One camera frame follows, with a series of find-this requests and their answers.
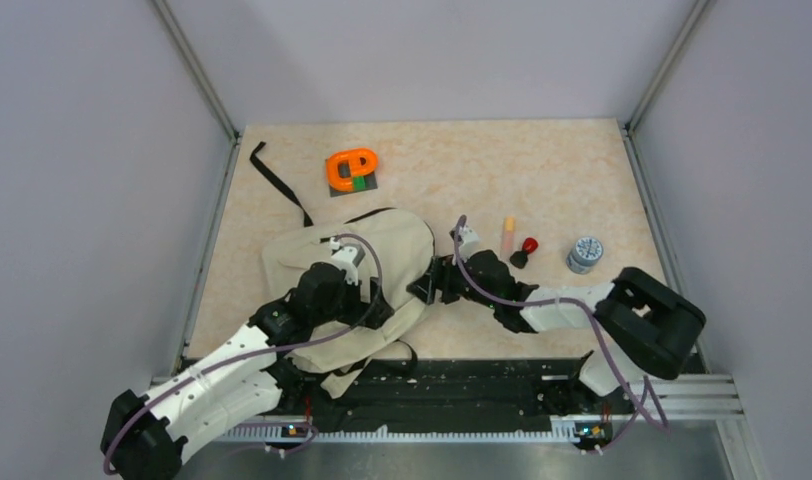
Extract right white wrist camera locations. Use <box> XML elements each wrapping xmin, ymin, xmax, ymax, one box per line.
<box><xmin>450</xmin><ymin>224</ymin><xmax>480</xmax><ymax>262</ymax></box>

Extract orange toy on grey base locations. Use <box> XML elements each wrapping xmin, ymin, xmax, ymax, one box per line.
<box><xmin>325</xmin><ymin>148</ymin><xmax>379</xmax><ymax>197</ymax></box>

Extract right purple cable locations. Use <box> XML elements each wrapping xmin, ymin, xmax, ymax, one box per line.
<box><xmin>452</xmin><ymin>214</ymin><xmax>671</xmax><ymax>455</ymax></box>

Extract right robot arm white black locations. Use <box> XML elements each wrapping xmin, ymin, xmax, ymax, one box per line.
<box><xmin>407</xmin><ymin>250</ymin><xmax>707</xmax><ymax>412</ymax></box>

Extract purple cable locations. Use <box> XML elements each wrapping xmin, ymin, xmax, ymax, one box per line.
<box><xmin>452</xmin><ymin>214</ymin><xmax>671</xmax><ymax>455</ymax></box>
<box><xmin>102</xmin><ymin>231</ymin><xmax>385</xmax><ymax>477</ymax></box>

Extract beige canvas backpack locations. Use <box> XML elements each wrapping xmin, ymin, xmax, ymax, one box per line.
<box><xmin>248</xmin><ymin>140</ymin><xmax>437</xmax><ymax>400</ymax></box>

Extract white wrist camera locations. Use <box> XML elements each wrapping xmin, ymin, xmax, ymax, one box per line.
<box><xmin>450</xmin><ymin>224</ymin><xmax>480</xmax><ymax>262</ymax></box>
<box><xmin>329</xmin><ymin>238</ymin><xmax>365</xmax><ymax>286</ymax></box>

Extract blue patterned tape roll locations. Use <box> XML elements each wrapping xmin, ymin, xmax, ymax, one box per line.
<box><xmin>565</xmin><ymin>236</ymin><xmax>604</xmax><ymax>275</ymax></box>

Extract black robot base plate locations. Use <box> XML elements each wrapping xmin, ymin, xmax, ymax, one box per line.
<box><xmin>259</xmin><ymin>359</ymin><xmax>635</xmax><ymax>434</ymax></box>

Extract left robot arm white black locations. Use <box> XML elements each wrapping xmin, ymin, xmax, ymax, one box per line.
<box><xmin>100</xmin><ymin>260</ymin><xmax>395</xmax><ymax>479</ymax></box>

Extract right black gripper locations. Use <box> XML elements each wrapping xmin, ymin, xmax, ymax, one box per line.
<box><xmin>407</xmin><ymin>250</ymin><xmax>499</xmax><ymax>310</ymax></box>

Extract aluminium frame rails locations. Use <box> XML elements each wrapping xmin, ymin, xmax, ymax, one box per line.
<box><xmin>178</xmin><ymin>374</ymin><xmax>767</xmax><ymax>479</ymax></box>

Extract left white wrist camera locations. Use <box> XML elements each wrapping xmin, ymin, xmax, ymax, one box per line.
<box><xmin>329</xmin><ymin>238</ymin><xmax>365</xmax><ymax>286</ymax></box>

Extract red black stamp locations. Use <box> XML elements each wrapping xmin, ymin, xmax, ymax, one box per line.
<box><xmin>509</xmin><ymin>237</ymin><xmax>539</xmax><ymax>269</ymax></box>

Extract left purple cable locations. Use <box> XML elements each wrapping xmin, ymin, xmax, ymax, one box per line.
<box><xmin>102</xmin><ymin>231</ymin><xmax>385</xmax><ymax>477</ymax></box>

